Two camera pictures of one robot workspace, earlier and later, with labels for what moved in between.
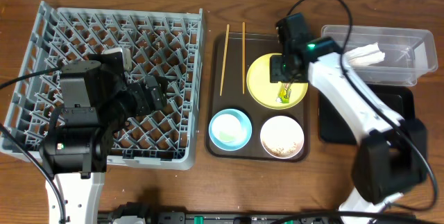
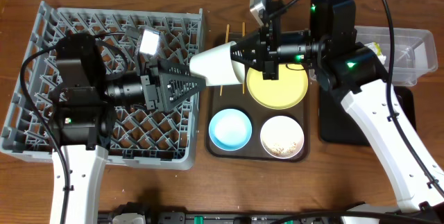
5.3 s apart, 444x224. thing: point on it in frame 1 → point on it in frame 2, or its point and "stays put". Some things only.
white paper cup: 228,127 → 216,66
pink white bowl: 282,136 stays put
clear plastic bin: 408,51 stays put
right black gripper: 276,75 → 259,42
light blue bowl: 230,130 stays put
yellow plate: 266,93 stays put
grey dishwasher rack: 166,43 stays put
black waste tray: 333,130 stays put
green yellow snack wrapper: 284,89 → 377,48
